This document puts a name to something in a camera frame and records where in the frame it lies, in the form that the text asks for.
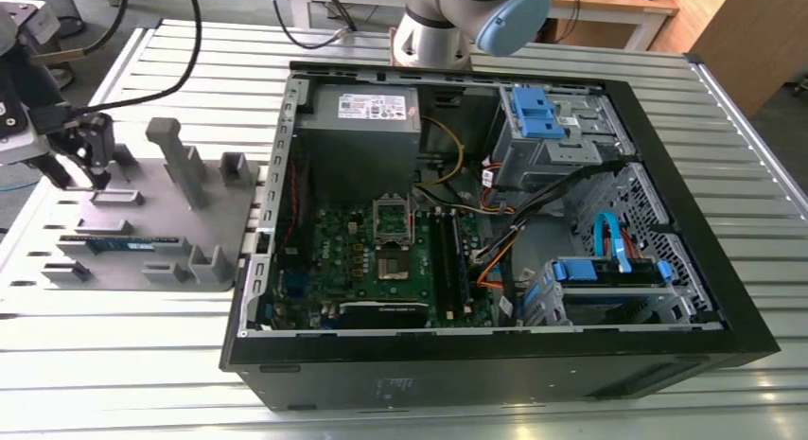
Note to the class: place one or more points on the metal locking lever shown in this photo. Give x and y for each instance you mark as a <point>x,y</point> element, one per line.
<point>414,217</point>

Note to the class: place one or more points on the wooden cabinet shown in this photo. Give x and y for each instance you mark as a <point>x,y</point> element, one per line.
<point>751,42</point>

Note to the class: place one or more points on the CPU socket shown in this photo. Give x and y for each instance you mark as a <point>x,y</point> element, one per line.
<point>397,266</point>

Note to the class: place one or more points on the hard disk in blue carrier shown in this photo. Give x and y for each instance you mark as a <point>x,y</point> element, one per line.
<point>575,269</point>

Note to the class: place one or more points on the black graphics card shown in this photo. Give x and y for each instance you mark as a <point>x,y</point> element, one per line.
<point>379,315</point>

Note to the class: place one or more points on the white power supply label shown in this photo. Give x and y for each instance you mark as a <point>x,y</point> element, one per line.
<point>373,106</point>

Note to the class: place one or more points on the grey parts rack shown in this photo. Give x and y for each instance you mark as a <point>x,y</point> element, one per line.
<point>165,222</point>

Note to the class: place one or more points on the black RAM slot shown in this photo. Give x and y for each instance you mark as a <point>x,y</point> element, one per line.
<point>442,265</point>
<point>461,265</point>

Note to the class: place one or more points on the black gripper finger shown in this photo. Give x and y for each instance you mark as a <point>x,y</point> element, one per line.
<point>57,172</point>
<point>101,146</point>

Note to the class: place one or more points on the green motherboard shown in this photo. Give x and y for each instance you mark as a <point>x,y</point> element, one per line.
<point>354,227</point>

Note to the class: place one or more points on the RAM stick blue label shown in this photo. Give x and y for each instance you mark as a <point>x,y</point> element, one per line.
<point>121,245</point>

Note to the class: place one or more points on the black PC case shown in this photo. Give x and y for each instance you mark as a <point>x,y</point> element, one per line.
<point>442,374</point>

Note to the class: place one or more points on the grey power supply unit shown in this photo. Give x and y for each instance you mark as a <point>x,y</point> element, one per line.
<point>329,113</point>

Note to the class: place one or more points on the black mesh wastebasket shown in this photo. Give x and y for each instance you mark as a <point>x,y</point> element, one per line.
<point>75,28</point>

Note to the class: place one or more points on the grey metal drive cage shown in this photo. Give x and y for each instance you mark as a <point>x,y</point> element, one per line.
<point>569,156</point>

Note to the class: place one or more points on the wooden desk white legs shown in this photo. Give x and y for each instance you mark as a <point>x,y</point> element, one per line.
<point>631,5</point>

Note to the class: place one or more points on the blue plastic disk carrier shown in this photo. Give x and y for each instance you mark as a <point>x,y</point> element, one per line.
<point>534,99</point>
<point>546,128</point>

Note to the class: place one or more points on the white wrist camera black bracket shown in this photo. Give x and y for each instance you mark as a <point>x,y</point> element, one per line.
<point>26,146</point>

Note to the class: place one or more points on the grey metal disk bay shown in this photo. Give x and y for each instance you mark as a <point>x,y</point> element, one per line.
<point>619,292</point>

